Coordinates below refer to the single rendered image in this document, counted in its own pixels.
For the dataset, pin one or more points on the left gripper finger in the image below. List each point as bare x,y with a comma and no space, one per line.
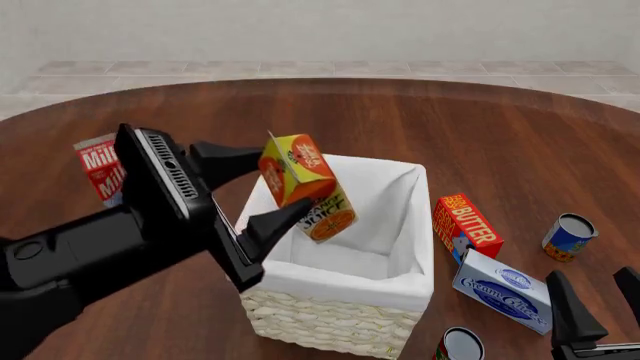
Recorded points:
265,232
220,161

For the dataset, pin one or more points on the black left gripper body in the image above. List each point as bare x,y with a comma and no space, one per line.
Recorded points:
160,176

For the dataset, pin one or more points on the red and green tin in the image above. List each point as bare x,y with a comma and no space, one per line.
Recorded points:
460,347

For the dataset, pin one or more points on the red butter box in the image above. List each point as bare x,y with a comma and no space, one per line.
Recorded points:
467,225

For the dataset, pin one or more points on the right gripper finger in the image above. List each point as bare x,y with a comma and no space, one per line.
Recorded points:
572,311
631,281

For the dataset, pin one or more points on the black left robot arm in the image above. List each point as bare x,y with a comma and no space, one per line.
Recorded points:
75,258

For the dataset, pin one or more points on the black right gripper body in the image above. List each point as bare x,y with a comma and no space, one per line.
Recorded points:
595,351

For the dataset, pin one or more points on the blue and yellow tin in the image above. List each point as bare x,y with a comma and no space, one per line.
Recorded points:
567,238

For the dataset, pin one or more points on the white wicker basket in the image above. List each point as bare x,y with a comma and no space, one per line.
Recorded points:
350,285

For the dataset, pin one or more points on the white cream cheese box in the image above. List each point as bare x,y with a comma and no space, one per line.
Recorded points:
505,292

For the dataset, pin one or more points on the red milk carton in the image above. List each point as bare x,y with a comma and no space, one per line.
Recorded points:
97,168

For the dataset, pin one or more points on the orange juice carton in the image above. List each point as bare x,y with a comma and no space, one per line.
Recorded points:
300,176

